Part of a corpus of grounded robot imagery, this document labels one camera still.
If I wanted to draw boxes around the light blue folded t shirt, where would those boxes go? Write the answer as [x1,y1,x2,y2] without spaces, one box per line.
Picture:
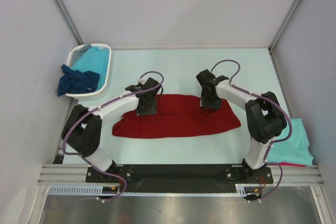
[267,118,313,166]

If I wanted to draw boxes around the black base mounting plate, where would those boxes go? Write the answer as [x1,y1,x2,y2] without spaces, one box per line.
[86,163,275,193]

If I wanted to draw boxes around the white slotted cable duct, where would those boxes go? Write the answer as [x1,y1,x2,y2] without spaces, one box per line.
[49,184,261,197]

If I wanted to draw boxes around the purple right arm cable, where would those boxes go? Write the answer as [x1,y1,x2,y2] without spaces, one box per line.
[210,59,293,204]

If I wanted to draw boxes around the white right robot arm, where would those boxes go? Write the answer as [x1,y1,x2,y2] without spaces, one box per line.
[196,69,287,183]

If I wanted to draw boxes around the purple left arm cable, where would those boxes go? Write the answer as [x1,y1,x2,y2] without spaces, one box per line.
[61,71,165,204]

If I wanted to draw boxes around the pink folded t shirt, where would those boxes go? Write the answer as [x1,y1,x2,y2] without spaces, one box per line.
[279,162,306,167]

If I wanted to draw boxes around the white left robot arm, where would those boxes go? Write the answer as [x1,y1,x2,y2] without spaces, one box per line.
[61,78,162,182]

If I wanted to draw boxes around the white laundry basket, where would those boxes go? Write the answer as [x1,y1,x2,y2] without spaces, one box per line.
[65,44,112,100]

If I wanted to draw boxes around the grey t shirt in basket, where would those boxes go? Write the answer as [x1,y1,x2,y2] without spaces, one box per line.
[72,44,92,64]

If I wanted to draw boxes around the red t shirt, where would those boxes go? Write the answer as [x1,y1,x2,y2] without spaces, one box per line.
[112,94,241,139]

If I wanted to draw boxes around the aluminium frame rail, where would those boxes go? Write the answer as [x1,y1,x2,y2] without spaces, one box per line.
[37,164,324,186]

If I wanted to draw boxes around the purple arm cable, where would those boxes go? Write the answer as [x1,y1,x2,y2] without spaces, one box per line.
[210,59,293,204]
[61,71,165,204]

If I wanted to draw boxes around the turquoise t shirt in basket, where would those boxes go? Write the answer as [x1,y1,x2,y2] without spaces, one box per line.
[70,46,110,90]

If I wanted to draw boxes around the navy blue t shirt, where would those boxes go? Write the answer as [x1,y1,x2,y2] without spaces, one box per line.
[57,65,100,97]

